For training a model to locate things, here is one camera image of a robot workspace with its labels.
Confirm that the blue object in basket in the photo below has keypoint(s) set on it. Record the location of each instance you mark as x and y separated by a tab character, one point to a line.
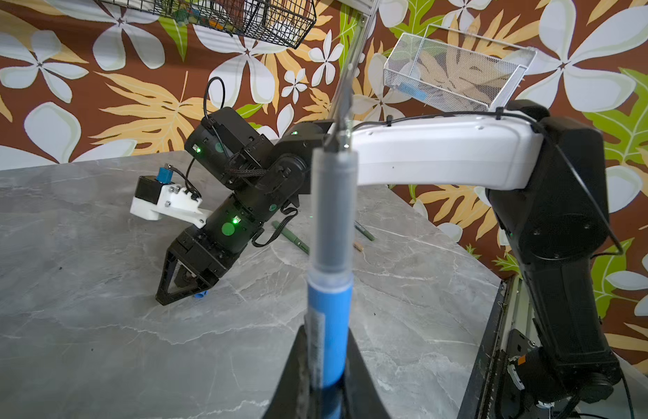
412	91

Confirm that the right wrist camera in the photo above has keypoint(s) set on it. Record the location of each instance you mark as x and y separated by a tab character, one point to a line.
168	193

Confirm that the white mesh basket right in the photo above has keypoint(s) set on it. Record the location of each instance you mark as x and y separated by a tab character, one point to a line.
459	71

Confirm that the blue pen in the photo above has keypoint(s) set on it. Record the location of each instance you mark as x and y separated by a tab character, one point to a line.
330	278

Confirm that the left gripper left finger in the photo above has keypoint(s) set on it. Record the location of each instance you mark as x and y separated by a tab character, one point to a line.
292	397

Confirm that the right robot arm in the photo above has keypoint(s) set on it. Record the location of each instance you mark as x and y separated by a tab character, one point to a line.
544	177

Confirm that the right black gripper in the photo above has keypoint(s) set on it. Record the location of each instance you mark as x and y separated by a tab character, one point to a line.
201	256

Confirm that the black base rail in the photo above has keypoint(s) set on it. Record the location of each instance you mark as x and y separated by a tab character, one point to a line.
509	334

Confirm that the dark green pen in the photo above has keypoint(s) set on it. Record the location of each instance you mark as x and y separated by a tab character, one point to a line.
291	237

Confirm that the light green pen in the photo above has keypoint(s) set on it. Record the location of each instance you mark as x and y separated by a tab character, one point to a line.
364	231

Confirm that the black wire basket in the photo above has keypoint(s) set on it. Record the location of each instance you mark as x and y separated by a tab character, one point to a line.
284	23

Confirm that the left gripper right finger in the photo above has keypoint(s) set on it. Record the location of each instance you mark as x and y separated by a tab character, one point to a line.
360	397

